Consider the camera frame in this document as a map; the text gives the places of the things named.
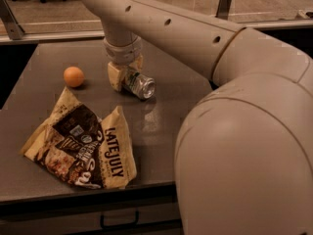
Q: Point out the left metal railing bracket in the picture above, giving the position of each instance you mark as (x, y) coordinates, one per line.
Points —
(14, 30)

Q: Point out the grey cabinet drawer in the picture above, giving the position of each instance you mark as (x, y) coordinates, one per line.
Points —
(80, 215)

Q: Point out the right metal railing bracket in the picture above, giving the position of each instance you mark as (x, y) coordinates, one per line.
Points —
(223, 9)

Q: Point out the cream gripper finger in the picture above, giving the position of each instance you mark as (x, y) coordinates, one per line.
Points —
(116, 75)
(137, 64)

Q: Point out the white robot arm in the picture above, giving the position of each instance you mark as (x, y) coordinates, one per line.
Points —
(244, 154)

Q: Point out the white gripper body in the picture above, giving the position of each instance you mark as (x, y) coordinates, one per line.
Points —
(123, 54)

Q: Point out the metal railing bracket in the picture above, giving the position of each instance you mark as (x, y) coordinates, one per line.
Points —
(14, 30)
(223, 9)

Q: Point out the orange fruit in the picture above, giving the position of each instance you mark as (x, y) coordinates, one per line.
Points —
(73, 77)

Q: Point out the Late July chip bag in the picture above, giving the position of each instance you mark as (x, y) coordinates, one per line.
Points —
(82, 149)

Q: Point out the black drawer handle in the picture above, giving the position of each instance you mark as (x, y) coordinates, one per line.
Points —
(118, 220)

